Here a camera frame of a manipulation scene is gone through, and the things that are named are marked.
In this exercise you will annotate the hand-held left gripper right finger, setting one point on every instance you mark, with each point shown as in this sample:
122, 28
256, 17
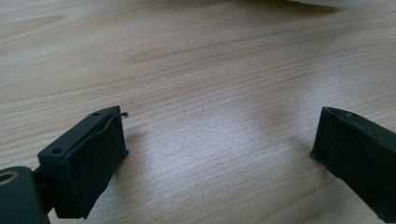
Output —
358, 155

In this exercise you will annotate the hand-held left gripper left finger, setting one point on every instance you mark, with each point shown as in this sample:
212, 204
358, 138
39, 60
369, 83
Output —
81, 168

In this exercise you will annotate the panda plush toy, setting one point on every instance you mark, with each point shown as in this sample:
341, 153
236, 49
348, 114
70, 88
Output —
314, 2

